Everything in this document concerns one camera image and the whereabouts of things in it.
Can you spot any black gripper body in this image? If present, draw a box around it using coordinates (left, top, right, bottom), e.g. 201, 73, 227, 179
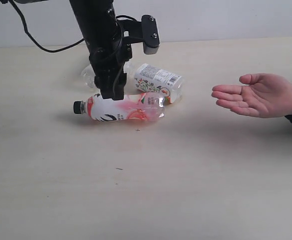
85, 32, 127, 79

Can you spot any clear bottle white blue label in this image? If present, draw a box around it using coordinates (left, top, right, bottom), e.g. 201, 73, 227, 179
80, 65, 96, 89

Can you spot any pink label bottle black cap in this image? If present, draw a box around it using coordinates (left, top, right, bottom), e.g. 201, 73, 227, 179
73, 92, 165, 122

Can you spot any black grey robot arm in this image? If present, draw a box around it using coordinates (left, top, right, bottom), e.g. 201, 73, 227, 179
70, 0, 132, 101

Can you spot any clear bottle floral label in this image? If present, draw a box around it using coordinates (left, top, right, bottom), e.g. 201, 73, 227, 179
124, 61, 184, 104

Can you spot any person's open hand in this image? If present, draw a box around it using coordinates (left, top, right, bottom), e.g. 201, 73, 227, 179
212, 73, 292, 119

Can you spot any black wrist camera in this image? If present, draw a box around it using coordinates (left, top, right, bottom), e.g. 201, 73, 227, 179
116, 14, 160, 55

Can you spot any black cable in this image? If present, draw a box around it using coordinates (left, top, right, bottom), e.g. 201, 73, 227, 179
0, 0, 85, 53

